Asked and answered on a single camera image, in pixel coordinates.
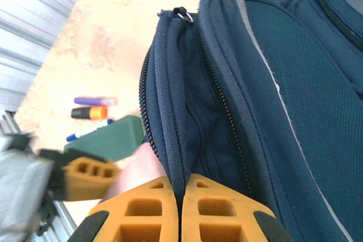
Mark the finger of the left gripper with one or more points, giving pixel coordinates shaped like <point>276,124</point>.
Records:
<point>88,176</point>

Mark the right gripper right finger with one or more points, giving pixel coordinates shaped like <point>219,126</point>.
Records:
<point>221,213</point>

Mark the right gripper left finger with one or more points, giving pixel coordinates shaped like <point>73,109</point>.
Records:
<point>141,213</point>

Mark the blue white pen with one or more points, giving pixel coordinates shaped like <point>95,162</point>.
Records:
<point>85,132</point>

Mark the pink pencil case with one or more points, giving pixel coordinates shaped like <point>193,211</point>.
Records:
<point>136,168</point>

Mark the green pencil case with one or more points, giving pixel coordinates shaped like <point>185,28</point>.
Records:
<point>113,137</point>

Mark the orange black highlighter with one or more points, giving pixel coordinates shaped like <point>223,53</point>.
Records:
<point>90,112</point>

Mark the purple marker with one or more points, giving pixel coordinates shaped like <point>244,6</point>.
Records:
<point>95,101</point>

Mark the navy blue student backpack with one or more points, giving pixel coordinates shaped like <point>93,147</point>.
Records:
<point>283,83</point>

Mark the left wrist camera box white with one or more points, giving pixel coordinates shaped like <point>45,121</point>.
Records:
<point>22,185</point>

